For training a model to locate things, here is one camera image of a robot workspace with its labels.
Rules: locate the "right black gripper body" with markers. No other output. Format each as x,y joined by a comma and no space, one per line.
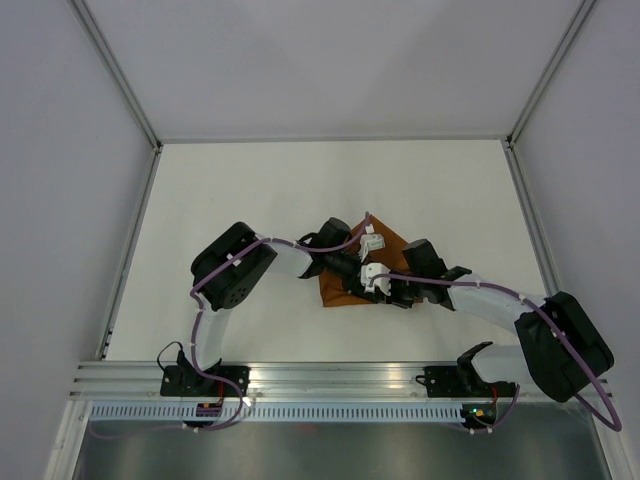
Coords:
403,292

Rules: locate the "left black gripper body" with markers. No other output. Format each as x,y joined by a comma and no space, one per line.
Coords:
349,270

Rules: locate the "brown satin napkin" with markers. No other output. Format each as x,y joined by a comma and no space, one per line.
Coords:
333,290

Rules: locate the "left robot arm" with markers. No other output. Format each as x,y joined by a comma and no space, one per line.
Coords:
228,270

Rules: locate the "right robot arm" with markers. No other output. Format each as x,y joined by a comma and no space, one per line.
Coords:
559,350

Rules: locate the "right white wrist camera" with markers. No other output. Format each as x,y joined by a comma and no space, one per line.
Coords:
374,277

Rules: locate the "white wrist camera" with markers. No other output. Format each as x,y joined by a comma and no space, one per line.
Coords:
374,277
369,242

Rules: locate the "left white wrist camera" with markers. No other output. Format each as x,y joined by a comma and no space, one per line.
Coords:
369,242

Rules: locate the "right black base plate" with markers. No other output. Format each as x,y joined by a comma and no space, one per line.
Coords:
449,382

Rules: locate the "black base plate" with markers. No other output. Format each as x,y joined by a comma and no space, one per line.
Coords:
449,382
185,382

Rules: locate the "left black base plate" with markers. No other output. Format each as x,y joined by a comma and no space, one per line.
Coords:
185,382

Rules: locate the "aluminium mounting rail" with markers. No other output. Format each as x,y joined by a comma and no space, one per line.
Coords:
269,381

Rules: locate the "white slotted cable duct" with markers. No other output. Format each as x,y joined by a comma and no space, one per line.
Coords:
385,412

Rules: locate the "left aluminium frame post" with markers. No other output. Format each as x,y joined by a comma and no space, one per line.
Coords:
107,57

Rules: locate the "aluminium frame post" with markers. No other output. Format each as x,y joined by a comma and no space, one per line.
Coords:
560,53
107,57

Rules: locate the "right aluminium frame post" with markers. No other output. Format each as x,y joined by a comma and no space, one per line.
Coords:
560,53

